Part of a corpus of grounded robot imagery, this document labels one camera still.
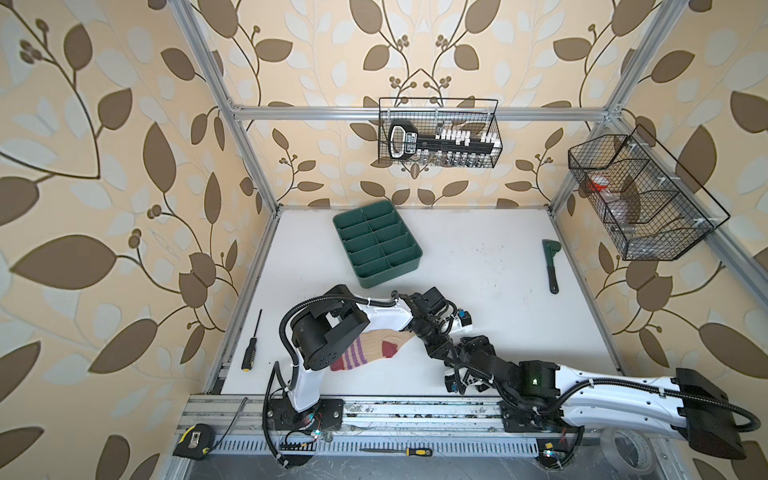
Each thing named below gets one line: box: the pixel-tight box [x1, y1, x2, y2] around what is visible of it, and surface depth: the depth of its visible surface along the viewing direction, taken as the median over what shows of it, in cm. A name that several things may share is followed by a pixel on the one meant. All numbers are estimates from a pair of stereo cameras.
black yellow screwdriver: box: [241, 308, 263, 373], surface depth 84 cm
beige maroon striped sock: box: [330, 329, 414, 371], surface depth 86 cm
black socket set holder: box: [388, 120, 501, 160], surface depth 84 cm
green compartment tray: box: [333, 201, 423, 288], surface depth 105 cm
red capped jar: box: [587, 175, 609, 193], surface depth 84 cm
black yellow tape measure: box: [172, 423, 215, 460], surface depth 70 cm
